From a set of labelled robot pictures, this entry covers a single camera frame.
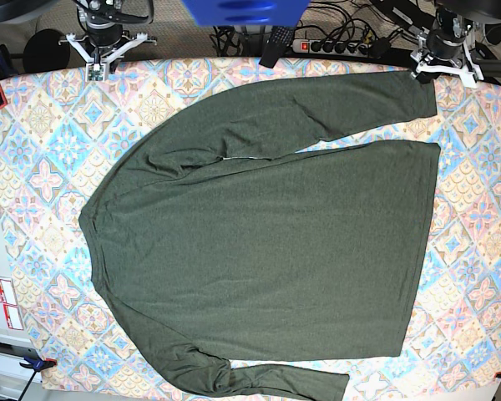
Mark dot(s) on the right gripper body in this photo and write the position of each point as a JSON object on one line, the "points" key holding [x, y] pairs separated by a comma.
{"points": [[103, 38]]}

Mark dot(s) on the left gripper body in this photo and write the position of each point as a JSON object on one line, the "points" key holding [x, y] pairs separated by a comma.
{"points": [[444, 49]]}

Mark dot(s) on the dark green long-sleeve shirt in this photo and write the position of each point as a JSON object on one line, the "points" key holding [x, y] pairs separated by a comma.
{"points": [[229, 250]]}

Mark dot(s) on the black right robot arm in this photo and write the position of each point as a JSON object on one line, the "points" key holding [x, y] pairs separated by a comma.
{"points": [[98, 12]]}

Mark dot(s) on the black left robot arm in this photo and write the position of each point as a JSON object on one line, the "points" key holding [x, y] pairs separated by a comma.
{"points": [[463, 19]]}

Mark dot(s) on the black round stand base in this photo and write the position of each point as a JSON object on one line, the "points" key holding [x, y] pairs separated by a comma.
{"points": [[44, 52]]}

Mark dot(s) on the white power strip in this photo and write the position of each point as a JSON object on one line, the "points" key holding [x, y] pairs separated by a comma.
{"points": [[329, 47]]}

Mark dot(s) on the blue plastic box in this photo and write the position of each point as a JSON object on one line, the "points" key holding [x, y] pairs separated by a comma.
{"points": [[246, 12]]}

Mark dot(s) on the patterned tile tablecloth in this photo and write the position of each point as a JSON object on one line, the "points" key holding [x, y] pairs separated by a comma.
{"points": [[59, 137]]}

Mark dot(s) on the black remote control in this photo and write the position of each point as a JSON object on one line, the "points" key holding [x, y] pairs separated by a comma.
{"points": [[279, 40]]}

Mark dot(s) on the red white labels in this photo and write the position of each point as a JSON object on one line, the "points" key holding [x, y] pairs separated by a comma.
{"points": [[10, 317]]}

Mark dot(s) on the blue clamp bottom left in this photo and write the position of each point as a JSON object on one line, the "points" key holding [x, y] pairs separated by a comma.
{"points": [[36, 365]]}

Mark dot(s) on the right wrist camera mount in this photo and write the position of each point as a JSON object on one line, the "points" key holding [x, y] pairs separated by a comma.
{"points": [[101, 61]]}

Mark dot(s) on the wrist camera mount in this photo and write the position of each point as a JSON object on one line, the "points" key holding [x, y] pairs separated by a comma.
{"points": [[101, 61], [469, 74]]}

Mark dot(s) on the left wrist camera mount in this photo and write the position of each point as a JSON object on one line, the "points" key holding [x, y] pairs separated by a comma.
{"points": [[469, 74]]}

